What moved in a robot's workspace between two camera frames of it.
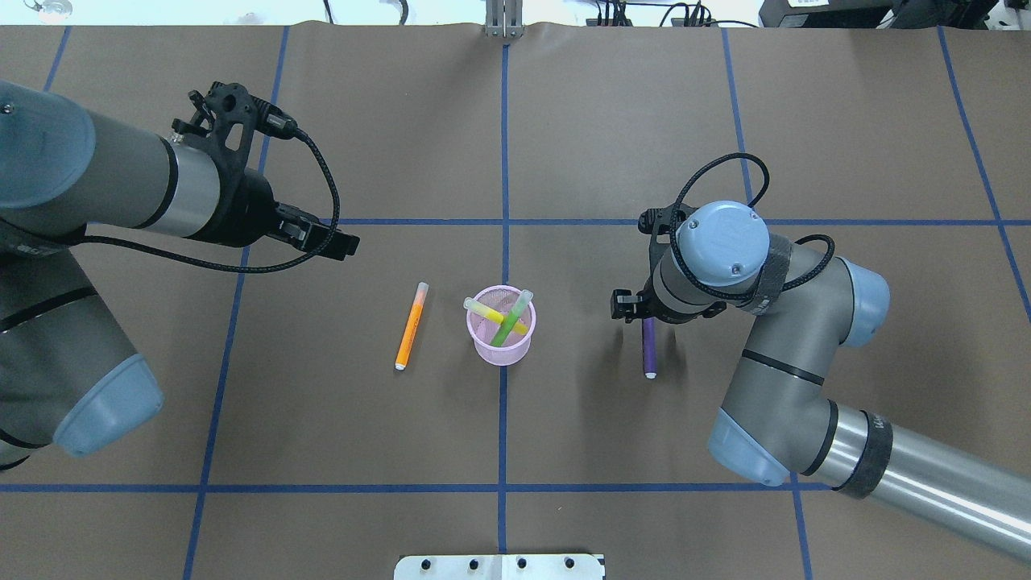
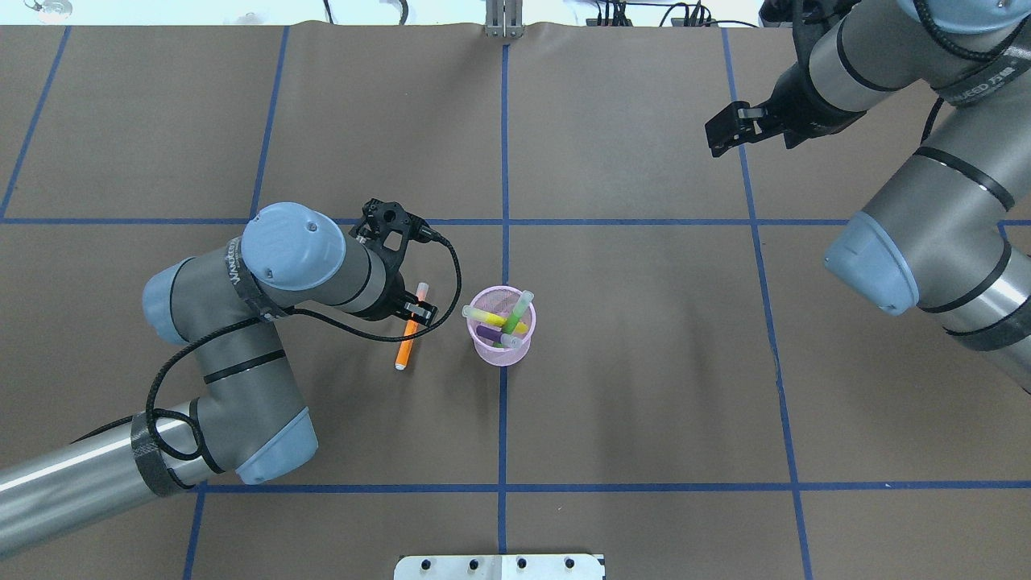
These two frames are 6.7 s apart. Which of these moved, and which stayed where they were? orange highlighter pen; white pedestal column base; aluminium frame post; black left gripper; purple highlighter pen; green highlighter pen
Moved: black left gripper; purple highlighter pen
Stayed: aluminium frame post; white pedestal column base; orange highlighter pen; green highlighter pen
